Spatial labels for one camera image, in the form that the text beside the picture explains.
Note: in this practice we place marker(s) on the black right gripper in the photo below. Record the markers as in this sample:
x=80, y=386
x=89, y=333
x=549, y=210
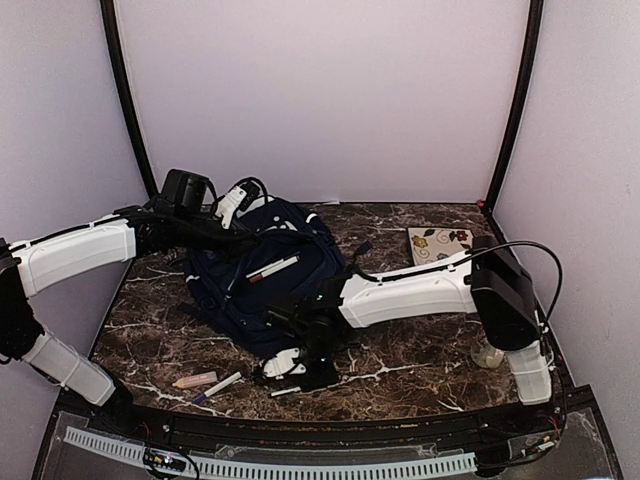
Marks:
x=328, y=376

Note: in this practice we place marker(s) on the white marker black cap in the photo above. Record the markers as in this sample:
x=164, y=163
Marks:
x=287, y=391

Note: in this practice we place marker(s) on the navy blue student backpack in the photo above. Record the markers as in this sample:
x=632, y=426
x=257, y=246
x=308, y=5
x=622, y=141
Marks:
x=232, y=306

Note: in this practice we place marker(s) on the white marker red cap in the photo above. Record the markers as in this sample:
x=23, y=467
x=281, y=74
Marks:
x=271, y=271

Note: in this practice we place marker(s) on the white marker purple cap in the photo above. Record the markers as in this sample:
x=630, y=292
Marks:
x=221, y=385

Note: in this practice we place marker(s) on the white marker blue cap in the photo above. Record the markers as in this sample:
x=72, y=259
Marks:
x=285, y=259

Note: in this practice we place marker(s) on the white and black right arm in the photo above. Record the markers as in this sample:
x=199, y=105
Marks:
x=485, y=279

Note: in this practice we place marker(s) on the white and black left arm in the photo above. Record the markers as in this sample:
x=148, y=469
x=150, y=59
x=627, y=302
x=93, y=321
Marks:
x=55, y=289

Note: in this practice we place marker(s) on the cream ceramic mug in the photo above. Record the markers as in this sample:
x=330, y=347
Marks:
x=486, y=356

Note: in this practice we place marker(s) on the floral patterned notebook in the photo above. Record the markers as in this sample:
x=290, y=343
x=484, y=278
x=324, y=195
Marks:
x=430, y=244

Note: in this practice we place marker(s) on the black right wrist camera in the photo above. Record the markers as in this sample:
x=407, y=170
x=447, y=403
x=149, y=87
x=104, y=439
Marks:
x=284, y=363

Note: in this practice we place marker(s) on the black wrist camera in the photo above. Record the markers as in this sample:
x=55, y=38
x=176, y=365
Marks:
x=239, y=198
x=284, y=363

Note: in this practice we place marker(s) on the grey slotted cable duct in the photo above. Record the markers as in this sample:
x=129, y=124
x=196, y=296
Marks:
x=255, y=463

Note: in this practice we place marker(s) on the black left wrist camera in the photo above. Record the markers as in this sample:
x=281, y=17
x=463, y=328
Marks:
x=239, y=198

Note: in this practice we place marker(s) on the black front table rail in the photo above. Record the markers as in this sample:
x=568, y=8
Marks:
x=190, y=425

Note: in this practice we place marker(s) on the black left corner frame post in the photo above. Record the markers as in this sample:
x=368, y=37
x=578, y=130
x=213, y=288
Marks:
x=125, y=96

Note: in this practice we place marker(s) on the black corner frame post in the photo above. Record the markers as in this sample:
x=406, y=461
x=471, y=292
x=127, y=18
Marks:
x=525, y=70
x=125, y=96

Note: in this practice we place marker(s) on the black right corner frame post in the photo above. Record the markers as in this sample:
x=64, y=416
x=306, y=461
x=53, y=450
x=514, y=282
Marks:
x=525, y=70

